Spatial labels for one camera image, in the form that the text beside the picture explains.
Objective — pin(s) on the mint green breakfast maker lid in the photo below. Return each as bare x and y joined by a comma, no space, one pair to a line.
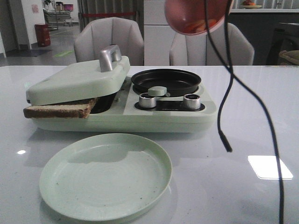
83,80

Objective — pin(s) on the bread slice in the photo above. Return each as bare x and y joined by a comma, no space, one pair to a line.
72,109

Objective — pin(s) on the orange shrimp pieces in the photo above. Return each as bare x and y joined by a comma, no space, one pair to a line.
198,26

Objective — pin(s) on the pink bowl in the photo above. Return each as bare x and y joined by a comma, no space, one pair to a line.
179,12

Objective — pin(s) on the mint green breakfast maker base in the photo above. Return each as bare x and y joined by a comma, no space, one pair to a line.
120,112

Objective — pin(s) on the left silver control knob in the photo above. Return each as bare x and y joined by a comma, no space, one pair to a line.
147,101

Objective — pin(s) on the silver control knob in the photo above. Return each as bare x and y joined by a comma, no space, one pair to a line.
147,101
191,101

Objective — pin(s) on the round black frying pan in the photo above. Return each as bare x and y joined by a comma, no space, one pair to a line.
177,82

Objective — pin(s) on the right silver control knob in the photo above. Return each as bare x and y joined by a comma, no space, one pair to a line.
191,101

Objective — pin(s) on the right grey upholstered chair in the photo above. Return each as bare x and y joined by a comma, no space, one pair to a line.
196,50

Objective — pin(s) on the grey upholstered chair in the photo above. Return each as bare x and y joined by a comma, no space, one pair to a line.
101,33
196,50

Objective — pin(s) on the white cabinet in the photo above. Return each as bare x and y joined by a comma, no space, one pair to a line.
158,35

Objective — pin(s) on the mint green round plate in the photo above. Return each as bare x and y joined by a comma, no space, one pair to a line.
107,178

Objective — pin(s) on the left grey upholstered chair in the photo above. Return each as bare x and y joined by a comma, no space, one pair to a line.
101,33

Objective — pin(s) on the red bin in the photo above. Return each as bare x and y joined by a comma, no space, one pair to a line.
42,35

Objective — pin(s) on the fruit plate on counter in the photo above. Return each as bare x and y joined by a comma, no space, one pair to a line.
248,4

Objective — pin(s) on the beige cushion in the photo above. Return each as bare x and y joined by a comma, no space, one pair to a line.
289,57

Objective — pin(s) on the dark washing machine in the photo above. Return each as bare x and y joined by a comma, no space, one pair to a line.
285,37

